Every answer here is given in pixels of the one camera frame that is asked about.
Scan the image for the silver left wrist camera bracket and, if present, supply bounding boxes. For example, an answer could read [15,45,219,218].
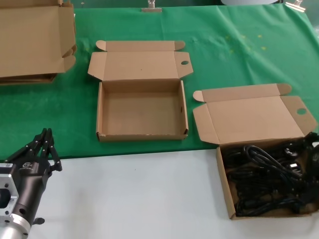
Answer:
[0,173,20,220]

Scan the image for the stack of flat cardboard boxes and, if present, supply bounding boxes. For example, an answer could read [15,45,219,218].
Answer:
[0,0,77,79]

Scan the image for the green tablecloth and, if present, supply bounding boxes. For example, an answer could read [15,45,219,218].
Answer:
[0,3,319,160]

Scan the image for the open brown cardboard mailer box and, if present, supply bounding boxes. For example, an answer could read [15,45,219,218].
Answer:
[192,83,319,221]
[87,40,194,143]

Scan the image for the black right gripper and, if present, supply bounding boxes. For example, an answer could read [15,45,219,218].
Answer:
[300,131,319,180]

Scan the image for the flattened cardboard box stack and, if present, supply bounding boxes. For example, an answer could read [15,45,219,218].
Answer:
[0,73,58,86]

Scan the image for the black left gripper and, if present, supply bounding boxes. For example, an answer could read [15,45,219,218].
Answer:
[4,127,63,225]

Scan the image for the metal tablecloth clip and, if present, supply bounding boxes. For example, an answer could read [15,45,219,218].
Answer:
[285,0,307,12]
[141,0,163,13]

